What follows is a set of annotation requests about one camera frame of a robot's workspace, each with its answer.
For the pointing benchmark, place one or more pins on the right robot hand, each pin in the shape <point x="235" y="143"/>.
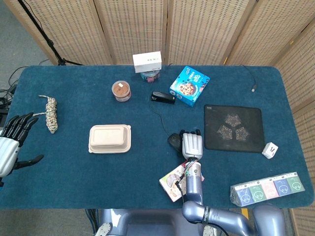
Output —
<point x="193" y="146"/>

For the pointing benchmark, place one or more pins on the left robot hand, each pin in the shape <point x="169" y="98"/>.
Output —
<point x="7" y="152"/>

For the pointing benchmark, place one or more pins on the black computer mouse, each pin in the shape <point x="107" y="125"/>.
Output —
<point x="173" y="141"/>

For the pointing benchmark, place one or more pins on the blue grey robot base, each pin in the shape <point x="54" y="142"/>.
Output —
<point x="147" y="223"/>

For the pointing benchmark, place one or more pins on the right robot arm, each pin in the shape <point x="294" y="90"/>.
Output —
<point x="194" y="189"/>

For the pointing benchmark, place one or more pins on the black mouse pad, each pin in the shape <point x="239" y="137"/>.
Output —
<point x="216" y="142"/>

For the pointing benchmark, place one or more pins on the red white wafer box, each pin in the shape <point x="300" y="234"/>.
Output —
<point x="169" y="182"/>

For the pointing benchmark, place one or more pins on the black stapler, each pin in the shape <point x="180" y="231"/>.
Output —
<point x="162" y="97"/>

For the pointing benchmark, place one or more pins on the blue cookie box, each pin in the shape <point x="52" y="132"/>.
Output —
<point x="188" y="86"/>

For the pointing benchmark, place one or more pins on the white cube charger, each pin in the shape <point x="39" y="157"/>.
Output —
<point x="269" y="150"/>

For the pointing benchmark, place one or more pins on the clear jar binder clips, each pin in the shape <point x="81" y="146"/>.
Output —
<point x="150" y="77"/>

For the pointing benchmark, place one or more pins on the beige takeout container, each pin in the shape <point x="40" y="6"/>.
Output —
<point x="109" y="138"/>

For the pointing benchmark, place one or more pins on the colourful tissue packet bundle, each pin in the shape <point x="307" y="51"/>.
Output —
<point x="265" y="189"/>

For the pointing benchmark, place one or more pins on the clear jar orange contents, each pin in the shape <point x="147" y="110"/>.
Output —
<point x="120" y="89"/>

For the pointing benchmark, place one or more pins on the blue table cloth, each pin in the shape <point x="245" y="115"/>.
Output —
<point x="98" y="177"/>

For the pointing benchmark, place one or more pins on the white cardboard box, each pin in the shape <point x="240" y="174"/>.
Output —
<point x="147" y="61"/>

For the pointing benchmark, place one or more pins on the black tripod stand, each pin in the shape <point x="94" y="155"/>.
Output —
<point x="46" y="40"/>

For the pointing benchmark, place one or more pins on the woven folding screen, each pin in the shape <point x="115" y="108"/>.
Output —
<point x="133" y="29"/>

